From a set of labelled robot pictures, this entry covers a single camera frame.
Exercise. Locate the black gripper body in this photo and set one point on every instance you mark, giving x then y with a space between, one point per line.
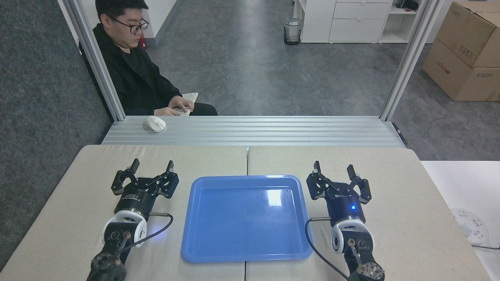
134 200
345 205

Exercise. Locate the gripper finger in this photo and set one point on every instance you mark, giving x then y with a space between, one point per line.
316 185
363 191
119 181
168 185

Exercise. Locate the blue plastic tray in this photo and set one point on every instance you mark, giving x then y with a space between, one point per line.
246 222

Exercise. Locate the person's right hand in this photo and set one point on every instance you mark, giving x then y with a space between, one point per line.
166 111

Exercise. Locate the person's left hand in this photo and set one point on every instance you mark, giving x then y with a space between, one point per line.
183 104

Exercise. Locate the white computer mouse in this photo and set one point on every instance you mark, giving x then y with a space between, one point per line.
154 124

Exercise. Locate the white keyboard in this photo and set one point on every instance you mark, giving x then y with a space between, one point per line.
191 96

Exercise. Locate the person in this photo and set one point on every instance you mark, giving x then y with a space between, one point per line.
133 74

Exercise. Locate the white round power strip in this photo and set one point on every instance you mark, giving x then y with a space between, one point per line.
470 226

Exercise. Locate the small red object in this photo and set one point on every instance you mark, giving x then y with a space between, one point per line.
143 41

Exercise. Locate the large cardboard box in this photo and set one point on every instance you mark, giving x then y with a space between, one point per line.
457 78

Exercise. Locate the grey mesh waste bin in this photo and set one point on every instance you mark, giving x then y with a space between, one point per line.
293 32

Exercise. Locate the white drawer cabinet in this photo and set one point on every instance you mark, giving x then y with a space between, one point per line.
351 21

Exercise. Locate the small cardboard box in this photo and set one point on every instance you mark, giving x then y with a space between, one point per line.
468 33

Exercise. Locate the black bag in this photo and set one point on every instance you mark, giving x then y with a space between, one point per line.
407 4

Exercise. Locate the black corner bracket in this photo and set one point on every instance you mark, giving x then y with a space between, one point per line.
400 133

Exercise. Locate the silver aluminium rail platform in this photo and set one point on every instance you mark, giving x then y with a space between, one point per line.
254 132

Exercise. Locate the silver aluminium post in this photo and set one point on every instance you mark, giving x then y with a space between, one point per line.
97 66
408 66

